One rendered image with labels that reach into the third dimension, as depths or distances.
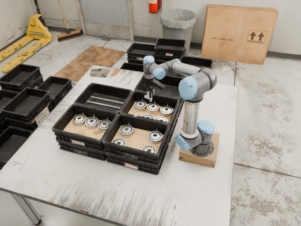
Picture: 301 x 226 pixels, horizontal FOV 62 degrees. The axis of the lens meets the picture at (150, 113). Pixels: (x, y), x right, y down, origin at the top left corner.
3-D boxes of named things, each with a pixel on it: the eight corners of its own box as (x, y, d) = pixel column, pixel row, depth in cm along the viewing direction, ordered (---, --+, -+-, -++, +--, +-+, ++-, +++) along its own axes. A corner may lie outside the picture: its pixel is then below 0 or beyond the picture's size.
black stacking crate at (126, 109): (178, 110, 207) (179, 99, 199) (169, 135, 186) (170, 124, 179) (134, 101, 217) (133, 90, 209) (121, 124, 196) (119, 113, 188)
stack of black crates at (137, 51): (159, 65, 384) (159, 45, 362) (153, 76, 363) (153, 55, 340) (134, 62, 393) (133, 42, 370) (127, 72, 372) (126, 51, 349)
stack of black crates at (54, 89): (57, 97, 331) (49, 75, 309) (77, 100, 325) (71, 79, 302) (39, 116, 303) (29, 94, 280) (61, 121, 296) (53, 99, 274)
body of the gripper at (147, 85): (144, 86, 192) (143, 72, 184) (155, 87, 190) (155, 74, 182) (141, 92, 187) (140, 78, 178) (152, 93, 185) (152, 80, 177)
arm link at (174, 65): (226, 67, 136) (174, 54, 175) (211, 73, 132) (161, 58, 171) (227, 86, 141) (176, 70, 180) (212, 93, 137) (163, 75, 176)
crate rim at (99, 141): (119, 115, 189) (118, 113, 188) (101, 144, 168) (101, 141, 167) (73, 105, 199) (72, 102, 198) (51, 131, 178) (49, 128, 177)
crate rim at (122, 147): (170, 126, 180) (170, 123, 178) (158, 158, 159) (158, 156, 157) (119, 115, 189) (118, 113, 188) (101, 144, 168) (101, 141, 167)
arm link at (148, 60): (147, 62, 165) (140, 56, 171) (147, 76, 173) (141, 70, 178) (157, 58, 168) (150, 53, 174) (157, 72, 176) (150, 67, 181)
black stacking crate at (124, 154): (169, 135, 186) (170, 124, 178) (157, 167, 165) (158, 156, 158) (120, 124, 196) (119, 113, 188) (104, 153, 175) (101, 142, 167)
